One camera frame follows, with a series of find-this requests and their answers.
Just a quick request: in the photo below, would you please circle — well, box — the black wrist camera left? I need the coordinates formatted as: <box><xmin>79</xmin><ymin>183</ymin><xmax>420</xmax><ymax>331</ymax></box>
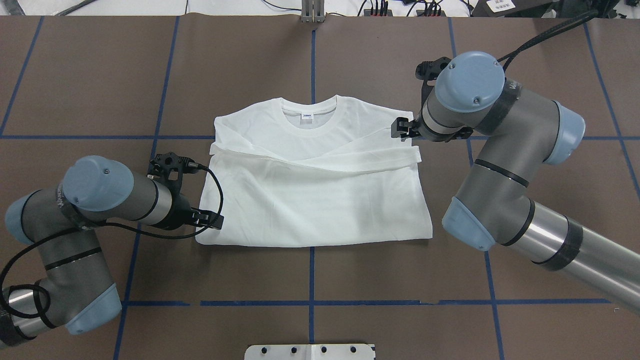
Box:
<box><xmin>146</xmin><ymin>152</ymin><xmax>201</xmax><ymax>195</ymax></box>

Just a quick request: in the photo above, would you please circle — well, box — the black power strip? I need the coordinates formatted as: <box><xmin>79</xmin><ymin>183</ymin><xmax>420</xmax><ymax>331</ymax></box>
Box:
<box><xmin>407</xmin><ymin>0</ymin><xmax>446</xmax><ymax>18</ymax></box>
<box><xmin>358</xmin><ymin>0</ymin><xmax>393</xmax><ymax>17</ymax></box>

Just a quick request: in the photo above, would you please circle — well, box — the black left camera cable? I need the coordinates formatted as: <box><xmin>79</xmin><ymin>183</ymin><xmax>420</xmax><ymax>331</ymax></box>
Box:
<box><xmin>0</xmin><ymin>162</ymin><xmax>225</xmax><ymax>321</ymax></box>

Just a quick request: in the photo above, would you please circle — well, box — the grey aluminium frame post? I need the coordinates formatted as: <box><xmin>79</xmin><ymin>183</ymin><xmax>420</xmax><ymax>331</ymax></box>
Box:
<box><xmin>301</xmin><ymin>0</ymin><xmax>326</xmax><ymax>23</ymax></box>

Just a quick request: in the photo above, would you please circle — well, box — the black right camera cable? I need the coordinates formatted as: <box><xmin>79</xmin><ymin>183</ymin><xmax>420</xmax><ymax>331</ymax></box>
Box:
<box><xmin>497</xmin><ymin>7</ymin><xmax>601</xmax><ymax>71</ymax></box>

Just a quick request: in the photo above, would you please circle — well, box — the black camera cable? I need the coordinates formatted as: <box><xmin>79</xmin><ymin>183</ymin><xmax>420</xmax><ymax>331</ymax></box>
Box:
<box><xmin>497</xmin><ymin>7</ymin><xmax>601</xmax><ymax>71</ymax></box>
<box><xmin>0</xmin><ymin>162</ymin><xmax>225</xmax><ymax>321</ymax></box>

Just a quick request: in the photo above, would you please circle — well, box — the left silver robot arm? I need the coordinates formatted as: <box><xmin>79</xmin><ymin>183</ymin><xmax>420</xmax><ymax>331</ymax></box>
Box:
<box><xmin>1</xmin><ymin>152</ymin><xmax>224</xmax><ymax>349</ymax></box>

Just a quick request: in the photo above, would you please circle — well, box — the white long-sleeve printed shirt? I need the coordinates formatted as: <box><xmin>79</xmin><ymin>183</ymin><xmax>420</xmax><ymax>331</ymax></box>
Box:
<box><xmin>195</xmin><ymin>95</ymin><xmax>434</xmax><ymax>248</ymax></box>

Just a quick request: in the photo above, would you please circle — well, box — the dark box with label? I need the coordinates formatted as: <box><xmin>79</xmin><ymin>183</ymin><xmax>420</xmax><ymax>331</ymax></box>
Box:
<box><xmin>470</xmin><ymin>0</ymin><xmax>564</xmax><ymax>18</ymax></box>

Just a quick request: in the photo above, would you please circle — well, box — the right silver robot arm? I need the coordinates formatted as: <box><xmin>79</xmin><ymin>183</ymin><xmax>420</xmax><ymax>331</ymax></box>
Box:
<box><xmin>391</xmin><ymin>51</ymin><xmax>640</xmax><ymax>313</ymax></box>

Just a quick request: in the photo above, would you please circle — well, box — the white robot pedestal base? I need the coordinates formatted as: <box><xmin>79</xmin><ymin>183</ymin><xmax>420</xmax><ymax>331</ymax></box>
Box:
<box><xmin>244</xmin><ymin>343</ymin><xmax>377</xmax><ymax>360</ymax></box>

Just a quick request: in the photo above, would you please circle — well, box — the black power strip left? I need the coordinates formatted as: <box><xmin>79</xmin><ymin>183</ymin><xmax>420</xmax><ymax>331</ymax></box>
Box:
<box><xmin>358</xmin><ymin>0</ymin><xmax>393</xmax><ymax>17</ymax></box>

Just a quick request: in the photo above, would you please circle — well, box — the black power strip right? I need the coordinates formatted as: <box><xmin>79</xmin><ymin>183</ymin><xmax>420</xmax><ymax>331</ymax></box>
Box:
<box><xmin>407</xmin><ymin>0</ymin><xmax>446</xmax><ymax>18</ymax></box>

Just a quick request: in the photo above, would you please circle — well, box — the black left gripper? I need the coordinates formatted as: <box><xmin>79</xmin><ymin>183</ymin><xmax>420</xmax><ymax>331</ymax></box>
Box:
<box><xmin>162</xmin><ymin>193</ymin><xmax>225</xmax><ymax>231</ymax></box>

